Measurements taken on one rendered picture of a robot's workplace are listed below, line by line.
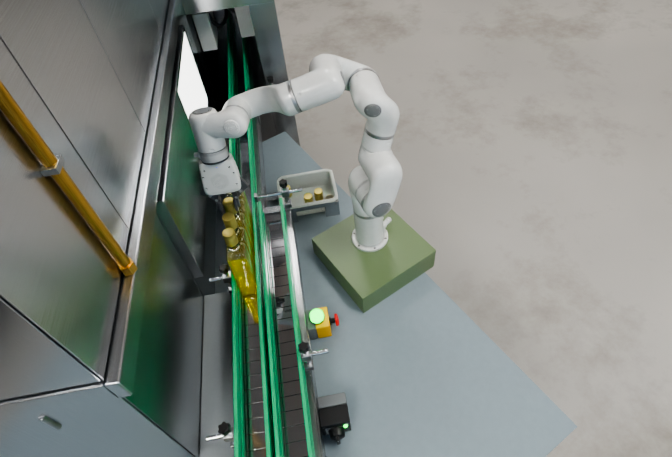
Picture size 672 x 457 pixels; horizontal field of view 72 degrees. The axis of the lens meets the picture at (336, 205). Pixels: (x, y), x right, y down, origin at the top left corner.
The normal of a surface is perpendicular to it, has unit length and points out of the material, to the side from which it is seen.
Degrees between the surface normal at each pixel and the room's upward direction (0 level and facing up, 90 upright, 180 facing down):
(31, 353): 90
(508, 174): 0
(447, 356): 0
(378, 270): 1
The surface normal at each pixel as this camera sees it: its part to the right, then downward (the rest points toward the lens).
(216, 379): -0.07, -0.66
